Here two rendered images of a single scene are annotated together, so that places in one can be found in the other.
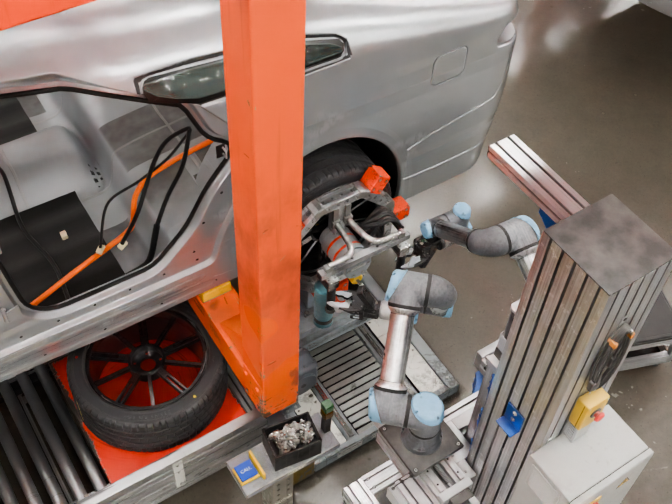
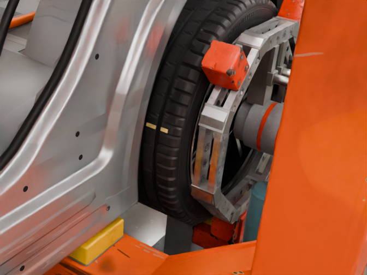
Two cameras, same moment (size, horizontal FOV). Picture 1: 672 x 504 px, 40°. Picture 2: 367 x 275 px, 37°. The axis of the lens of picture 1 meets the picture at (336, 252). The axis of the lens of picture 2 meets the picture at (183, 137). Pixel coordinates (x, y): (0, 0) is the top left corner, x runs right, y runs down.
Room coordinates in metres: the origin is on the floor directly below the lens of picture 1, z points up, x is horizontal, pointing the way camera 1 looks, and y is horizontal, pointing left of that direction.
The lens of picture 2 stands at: (1.35, 0.76, 1.49)
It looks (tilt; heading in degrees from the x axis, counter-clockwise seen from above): 28 degrees down; 334
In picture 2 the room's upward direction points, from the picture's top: 6 degrees clockwise
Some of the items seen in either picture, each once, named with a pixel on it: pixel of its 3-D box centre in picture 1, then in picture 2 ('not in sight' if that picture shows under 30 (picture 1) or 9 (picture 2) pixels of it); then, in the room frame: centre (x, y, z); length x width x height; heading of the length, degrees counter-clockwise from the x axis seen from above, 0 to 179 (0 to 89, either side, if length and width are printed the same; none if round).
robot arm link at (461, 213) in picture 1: (457, 217); not in sight; (2.56, -0.49, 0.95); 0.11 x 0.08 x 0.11; 121
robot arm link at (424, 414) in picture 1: (424, 413); not in sight; (1.61, -0.35, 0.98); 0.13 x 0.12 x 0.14; 83
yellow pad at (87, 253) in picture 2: (209, 281); (83, 230); (2.32, 0.52, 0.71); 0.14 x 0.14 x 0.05; 36
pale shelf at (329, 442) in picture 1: (283, 454); not in sight; (1.69, 0.15, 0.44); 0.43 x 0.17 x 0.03; 126
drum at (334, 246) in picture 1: (344, 250); (278, 130); (2.42, -0.04, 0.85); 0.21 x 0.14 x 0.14; 36
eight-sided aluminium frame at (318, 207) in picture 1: (335, 239); (254, 121); (2.48, 0.01, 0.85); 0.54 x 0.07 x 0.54; 126
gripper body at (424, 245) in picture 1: (428, 245); not in sight; (2.47, -0.38, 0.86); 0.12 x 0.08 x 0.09; 126
